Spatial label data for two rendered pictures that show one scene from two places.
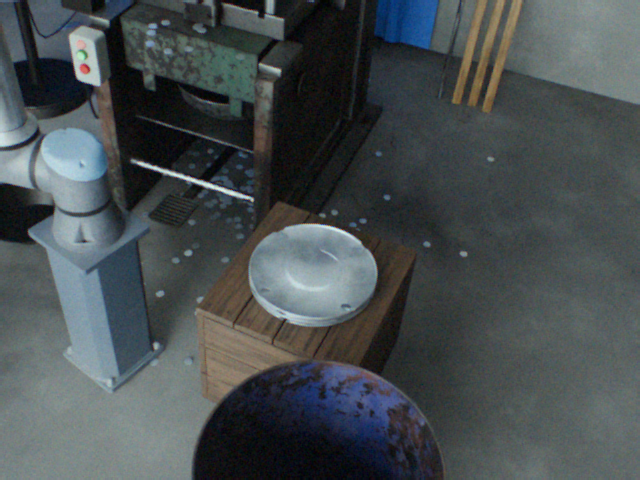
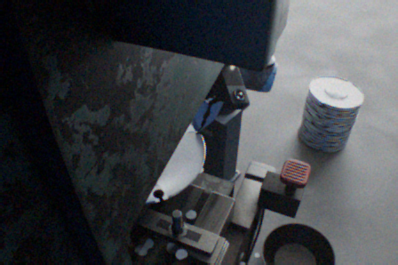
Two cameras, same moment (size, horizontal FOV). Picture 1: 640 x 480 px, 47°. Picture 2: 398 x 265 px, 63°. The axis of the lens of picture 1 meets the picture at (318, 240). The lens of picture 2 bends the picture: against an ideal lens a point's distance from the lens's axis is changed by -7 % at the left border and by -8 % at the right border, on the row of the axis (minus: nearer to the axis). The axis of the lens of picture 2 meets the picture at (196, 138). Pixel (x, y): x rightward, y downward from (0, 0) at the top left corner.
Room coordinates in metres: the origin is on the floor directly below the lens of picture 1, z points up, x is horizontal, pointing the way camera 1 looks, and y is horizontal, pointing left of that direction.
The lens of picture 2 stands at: (2.27, 0.53, 1.31)
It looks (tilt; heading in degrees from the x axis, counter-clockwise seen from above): 43 degrees down; 186
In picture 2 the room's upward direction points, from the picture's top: straight up
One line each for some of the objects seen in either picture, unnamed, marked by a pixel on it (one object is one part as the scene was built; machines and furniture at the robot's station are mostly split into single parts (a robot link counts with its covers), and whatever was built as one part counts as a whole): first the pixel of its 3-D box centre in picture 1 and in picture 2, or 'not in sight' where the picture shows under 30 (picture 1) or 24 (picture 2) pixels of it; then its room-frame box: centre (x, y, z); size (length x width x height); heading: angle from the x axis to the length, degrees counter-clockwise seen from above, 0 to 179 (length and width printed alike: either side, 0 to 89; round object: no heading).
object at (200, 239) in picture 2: not in sight; (182, 230); (1.93, 0.46, 0.76); 0.17 x 0.06 x 0.10; 72
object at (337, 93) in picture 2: not in sight; (336, 91); (0.76, 1.10, 0.31); 0.29 x 0.29 x 0.01
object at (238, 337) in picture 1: (307, 325); not in sight; (1.14, 0.00, 0.18); 0.40 x 0.38 x 0.35; 160
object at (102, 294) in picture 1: (103, 295); (217, 143); (1.13, 0.50, 0.23); 0.19 x 0.19 x 0.45; 56
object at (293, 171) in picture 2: not in sight; (292, 181); (1.76, 0.69, 0.72); 0.07 x 0.06 x 0.08; 162
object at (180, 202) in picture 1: (213, 169); not in sight; (1.75, 0.34, 0.14); 0.59 x 0.10 x 0.05; 162
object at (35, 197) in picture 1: (32, 215); (297, 258); (1.57, 0.86, 0.04); 0.30 x 0.30 x 0.07
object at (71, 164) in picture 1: (74, 167); not in sight; (1.13, 0.51, 0.62); 0.13 x 0.12 x 0.14; 80
